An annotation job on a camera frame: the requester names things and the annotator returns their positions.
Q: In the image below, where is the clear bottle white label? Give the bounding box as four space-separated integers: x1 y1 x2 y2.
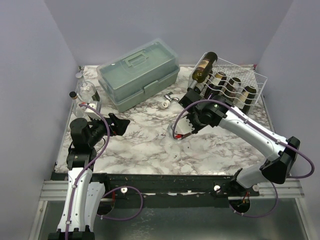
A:
69 91 85 118

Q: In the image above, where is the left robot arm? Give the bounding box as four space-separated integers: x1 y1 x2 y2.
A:
48 113 130 240

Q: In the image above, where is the chrome white bottle stopper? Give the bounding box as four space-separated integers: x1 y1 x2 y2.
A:
159 92 180 110

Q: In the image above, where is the green plastic toolbox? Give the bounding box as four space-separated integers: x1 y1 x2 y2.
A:
96 39 180 113

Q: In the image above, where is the clear bottle silver cap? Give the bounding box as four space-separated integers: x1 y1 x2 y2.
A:
167 116 194 141

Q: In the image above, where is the red wine bottle gold foil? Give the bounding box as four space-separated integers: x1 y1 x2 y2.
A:
204 71 227 99

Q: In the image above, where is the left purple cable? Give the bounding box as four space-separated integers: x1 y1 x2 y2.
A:
64 103 144 240

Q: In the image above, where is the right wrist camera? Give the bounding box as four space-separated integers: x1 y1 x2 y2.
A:
173 113 197 140

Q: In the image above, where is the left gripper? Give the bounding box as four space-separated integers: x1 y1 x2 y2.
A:
88 112 130 147

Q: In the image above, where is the round clear bottle dark label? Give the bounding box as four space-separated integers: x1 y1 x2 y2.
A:
75 72 101 103

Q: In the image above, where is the green bottle black neck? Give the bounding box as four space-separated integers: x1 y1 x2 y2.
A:
237 85 257 115

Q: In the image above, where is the dark green bottle top left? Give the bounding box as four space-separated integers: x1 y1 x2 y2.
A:
187 51 218 91

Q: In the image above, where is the dark bottle bottom left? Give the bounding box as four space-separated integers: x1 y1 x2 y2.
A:
194 83 205 95

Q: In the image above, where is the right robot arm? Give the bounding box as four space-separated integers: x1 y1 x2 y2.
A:
172 89 301 196

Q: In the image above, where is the white wire wine rack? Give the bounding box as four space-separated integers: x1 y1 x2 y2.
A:
187 52 268 115

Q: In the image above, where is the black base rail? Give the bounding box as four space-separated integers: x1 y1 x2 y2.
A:
87 172 261 210

